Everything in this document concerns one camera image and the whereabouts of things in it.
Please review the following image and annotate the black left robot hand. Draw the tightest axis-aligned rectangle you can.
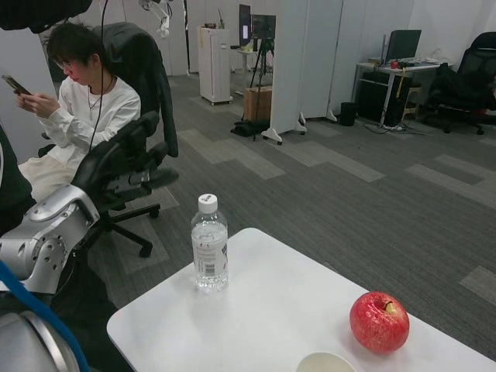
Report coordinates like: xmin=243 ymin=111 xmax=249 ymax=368
xmin=71 ymin=113 xmax=181 ymax=213

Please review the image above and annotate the clear plastic water bottle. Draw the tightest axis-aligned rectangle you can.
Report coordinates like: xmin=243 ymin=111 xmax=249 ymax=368
xmin=191 ymin=194 xmax=229 ymax=295

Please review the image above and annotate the black swivel office chair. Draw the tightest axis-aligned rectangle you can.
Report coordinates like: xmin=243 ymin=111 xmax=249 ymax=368
xmin=38 ymin=22 xmax=180 ymax=259

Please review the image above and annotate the person in white shirt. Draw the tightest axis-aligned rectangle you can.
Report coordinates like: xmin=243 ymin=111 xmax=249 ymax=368
xmin=15 ymin=23 xmax=143 ymax=202

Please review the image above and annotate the black jacket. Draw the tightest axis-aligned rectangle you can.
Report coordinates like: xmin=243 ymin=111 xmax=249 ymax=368
xmin=103 ymin=22 xmax=180 ymax=158

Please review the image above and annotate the dark smartphone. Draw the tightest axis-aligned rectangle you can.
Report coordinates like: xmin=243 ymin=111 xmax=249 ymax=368
xmin=1 ymin=74 xmax=33 ymax=96

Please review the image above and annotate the black bag on floor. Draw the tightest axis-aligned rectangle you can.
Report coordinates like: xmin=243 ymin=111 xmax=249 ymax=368
xmin=231 ymin=119 xmax=270 ymax=137

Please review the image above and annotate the white rolling cabinet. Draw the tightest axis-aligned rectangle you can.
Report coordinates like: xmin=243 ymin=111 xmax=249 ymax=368
xmin=198 ymin=25 xmax=233 ymax=106

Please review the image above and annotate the white hanging device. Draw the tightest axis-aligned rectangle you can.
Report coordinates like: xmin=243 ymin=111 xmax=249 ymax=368
xmin=140 ymin=0 xmax=172 ymax=39

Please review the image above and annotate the brown cardboard box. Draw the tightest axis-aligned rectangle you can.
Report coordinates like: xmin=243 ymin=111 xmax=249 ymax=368
xmin=243 ymin=86 xmax=274 ymax=122

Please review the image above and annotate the black overhead object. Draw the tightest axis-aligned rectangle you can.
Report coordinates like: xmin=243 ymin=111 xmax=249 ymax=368
xmin=0 ymin=0 xmax=94 ymax=34

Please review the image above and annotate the grey robot torso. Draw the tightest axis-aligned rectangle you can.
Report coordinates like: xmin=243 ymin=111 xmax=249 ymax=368
xmin=0 ymin=309 xmax=84 ymax=372

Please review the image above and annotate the white standing desk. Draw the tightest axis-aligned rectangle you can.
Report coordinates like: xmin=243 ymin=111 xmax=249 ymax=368
xmin=230 ymin=44 xmax=257 ymax=73

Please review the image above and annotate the black portrait monitor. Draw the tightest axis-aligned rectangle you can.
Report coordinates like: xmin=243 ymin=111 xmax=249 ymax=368
xmin=239 ymin=4 xmax=253 ymax=47

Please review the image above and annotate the black screen on tripod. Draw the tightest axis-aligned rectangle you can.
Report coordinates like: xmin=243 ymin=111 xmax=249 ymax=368
xmin=250 ymin=14 xmax=277 ymax=40

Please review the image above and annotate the white partition panel with sign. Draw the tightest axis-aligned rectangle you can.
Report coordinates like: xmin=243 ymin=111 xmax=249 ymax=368
xmin=261 ymin=0 xmax=308 ymax=146

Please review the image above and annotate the plain white partition panel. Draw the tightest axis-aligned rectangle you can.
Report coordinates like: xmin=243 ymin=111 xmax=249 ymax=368
xmin=305 ymin=0 xmax=344 ymax=124

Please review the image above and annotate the black trash bin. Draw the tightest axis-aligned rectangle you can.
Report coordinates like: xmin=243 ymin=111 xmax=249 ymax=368
xmin=339 ymin=102 xmax=358 ymax=127

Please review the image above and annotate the white paper cup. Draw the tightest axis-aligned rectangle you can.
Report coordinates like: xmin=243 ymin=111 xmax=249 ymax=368
xmin=296 ymin=351 xmax=354 ymax=372

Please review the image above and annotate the white office desk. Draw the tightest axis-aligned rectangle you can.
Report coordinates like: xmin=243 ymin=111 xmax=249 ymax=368
xmin=355 ymin=60 xmax=443 ymax=127

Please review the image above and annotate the red apple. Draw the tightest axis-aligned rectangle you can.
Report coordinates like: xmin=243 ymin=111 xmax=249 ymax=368
xmin=349 ymin=291 xmax=411 ymax=354

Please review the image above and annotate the black desktop monitor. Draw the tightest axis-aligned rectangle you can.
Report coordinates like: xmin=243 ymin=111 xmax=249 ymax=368
xmin=383 ymin=29 xmax=422 ymax=65

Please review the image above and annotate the black mesh office chair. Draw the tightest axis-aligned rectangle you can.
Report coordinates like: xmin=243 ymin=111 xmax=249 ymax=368
xmin=420 ymin=31 xmax=496 ymax=136

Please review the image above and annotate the blue cable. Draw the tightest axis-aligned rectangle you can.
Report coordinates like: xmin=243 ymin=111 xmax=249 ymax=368
xmin=0 ymin=260 xmax=91 ymax=372

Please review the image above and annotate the black camera tripod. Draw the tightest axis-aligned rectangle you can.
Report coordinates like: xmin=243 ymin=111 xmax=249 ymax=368
xmin=247 ymin=36 xmax=277 ymax=143

